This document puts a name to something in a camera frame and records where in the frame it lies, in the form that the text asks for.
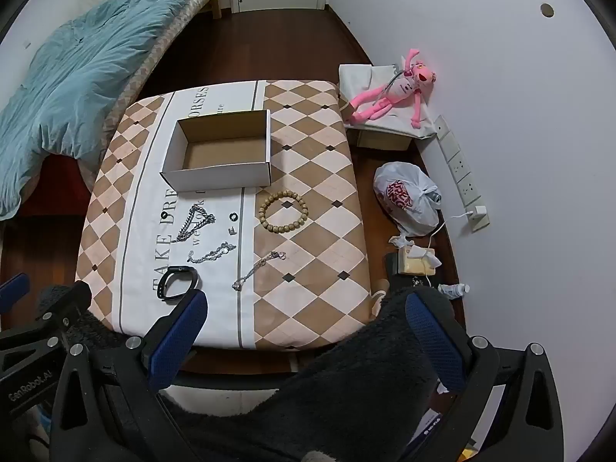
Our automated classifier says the white cable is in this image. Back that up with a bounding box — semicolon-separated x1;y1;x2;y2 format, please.
422;210;473;294

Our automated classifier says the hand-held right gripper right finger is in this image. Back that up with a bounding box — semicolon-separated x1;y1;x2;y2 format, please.
405;286;565;462

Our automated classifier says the checked printed tablecloth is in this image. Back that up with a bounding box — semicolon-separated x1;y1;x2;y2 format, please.
74;79;371;351

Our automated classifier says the woven bed mattress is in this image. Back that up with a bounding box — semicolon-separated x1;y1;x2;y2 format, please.
103;0;222;128

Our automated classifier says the blue blanket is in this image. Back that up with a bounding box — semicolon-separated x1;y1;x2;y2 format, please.
0;0;219;219

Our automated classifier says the thin silver chain bracelet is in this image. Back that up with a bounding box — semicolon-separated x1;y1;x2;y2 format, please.
187;241;238;264
233;251;288;291

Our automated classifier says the brown cardboard box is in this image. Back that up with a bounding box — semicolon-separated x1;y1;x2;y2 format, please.
355;127;415;151

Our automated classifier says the thick silver chain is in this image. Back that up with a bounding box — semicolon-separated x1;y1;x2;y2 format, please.
174;204;216;244

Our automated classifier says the tissue box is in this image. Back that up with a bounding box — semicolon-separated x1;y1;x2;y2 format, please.
395;245;442;278

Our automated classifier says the wooden bead bracelet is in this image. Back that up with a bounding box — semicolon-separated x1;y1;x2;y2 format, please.
259;191;309;234

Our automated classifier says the white wall socket strip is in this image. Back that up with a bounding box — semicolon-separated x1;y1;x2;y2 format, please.
433;114;492;232

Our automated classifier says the black smart band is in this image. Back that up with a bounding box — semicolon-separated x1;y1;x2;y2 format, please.
154;266;199;303

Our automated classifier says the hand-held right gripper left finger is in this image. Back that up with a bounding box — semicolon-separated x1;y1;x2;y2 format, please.
50;290;209;462

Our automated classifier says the pink plush toy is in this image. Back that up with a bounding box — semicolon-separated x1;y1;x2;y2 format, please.
347;48;438;129

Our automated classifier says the white plastic bag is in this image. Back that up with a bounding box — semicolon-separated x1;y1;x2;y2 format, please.
373;161;442;238

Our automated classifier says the white cardboard box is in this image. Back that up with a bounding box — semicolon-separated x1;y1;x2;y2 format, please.
160;109;273;192

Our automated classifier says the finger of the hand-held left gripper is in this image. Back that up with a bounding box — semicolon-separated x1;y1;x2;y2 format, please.
0;308;78;371
0;272;30;305

